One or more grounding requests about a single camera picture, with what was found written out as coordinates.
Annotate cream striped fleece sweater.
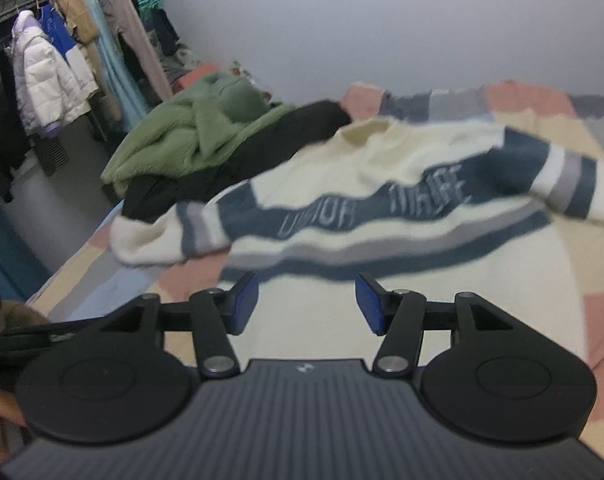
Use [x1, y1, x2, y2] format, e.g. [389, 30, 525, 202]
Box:
[110, 118, 604, 362]

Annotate light blue hanging garment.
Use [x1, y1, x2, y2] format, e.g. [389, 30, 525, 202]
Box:
[85, 0, 149, 132]

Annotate beige pink hanging trousers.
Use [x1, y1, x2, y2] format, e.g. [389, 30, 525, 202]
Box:
[100, 0, 173, 101]

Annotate red box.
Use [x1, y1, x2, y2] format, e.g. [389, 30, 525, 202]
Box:
[172, 63, 218, 94]

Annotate black coat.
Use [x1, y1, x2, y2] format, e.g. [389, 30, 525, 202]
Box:
[122, 100, 352, 223]

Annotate green fleece jacket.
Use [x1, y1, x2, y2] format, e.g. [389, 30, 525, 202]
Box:
[101, 72, 296, 197]

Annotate blue white hanging jacket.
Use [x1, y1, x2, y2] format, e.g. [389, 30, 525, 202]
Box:
[40, 3, 99, 100]

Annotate white puffer jacket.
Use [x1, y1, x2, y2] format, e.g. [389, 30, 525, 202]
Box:
[11, 10, 90, 136]

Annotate tan hanging coat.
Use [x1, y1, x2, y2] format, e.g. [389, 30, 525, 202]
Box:
[52, 0, 123, 122]

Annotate patchwork bed quilt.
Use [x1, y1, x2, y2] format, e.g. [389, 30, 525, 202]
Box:
[30, 82, 604, 451]

